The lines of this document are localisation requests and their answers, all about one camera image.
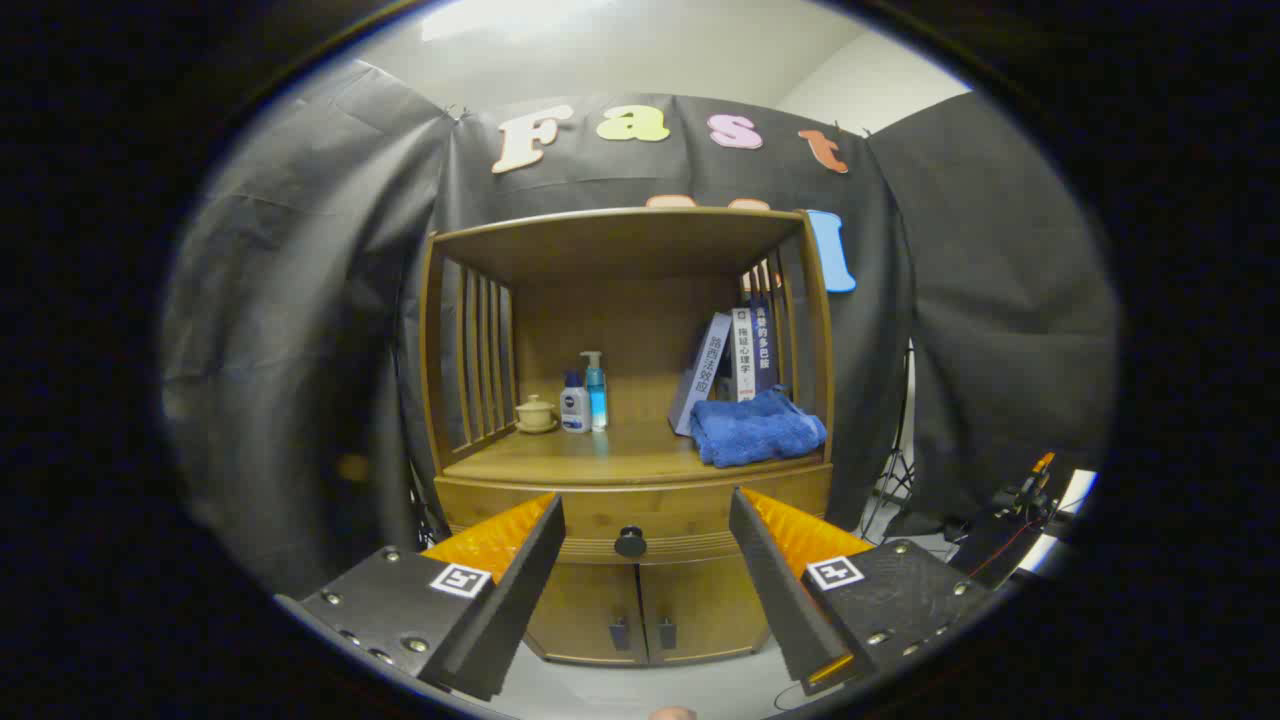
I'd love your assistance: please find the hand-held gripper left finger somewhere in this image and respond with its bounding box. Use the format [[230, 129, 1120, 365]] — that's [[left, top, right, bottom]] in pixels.
[[275, 492, 567, 703]]

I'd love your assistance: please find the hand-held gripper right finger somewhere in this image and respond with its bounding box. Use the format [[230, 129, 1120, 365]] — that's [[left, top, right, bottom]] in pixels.
[[728, 487, 993, 697]]

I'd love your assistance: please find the wooden drawer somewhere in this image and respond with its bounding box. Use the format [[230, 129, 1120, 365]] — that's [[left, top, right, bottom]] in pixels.
[[435, 463, 834, 564]]

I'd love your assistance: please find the wooden cabinet door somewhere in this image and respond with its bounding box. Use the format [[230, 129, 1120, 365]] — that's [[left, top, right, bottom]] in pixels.
[[524, 560, 646, 666], [640, 555, 771, 663]]

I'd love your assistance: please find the wooden countertop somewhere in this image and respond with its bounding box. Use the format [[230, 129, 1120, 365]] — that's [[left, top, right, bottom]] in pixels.
[[445, 415, 826, 486]]

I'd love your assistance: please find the wooden cabinet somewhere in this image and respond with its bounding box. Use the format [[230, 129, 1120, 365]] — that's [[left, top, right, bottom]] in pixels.
[[420, 207, 836, 668]]

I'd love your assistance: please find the folded blue towel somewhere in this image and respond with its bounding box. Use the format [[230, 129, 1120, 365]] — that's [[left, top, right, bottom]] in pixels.
[[689, 387, 828, 469]]

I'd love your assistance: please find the light stand tripod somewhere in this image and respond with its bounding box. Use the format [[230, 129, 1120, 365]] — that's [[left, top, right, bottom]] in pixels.
[[860, 340, 916, 541]]

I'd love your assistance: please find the cream lidded teacup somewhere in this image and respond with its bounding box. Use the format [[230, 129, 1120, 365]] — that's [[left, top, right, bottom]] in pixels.
[[514, 393, 559, 434]]

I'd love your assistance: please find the white bottle with blue cap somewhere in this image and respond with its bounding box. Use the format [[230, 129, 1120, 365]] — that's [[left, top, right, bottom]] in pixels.
[[560, 370, 592, 434]]

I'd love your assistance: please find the blue pump bottle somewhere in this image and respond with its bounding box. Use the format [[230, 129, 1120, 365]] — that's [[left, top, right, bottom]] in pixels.
[[580, 350, 610, 432]]

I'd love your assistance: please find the grey book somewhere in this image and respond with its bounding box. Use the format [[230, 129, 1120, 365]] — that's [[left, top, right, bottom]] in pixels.
[[668, 312, 734, 437]]

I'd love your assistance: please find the black device with orange part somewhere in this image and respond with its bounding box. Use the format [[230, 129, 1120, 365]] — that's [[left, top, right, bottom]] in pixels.
[[945, 452, 1071, 591]]

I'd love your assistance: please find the dark blue book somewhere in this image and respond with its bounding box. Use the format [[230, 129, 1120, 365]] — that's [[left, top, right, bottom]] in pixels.
[[750, 298, 779, 393]]

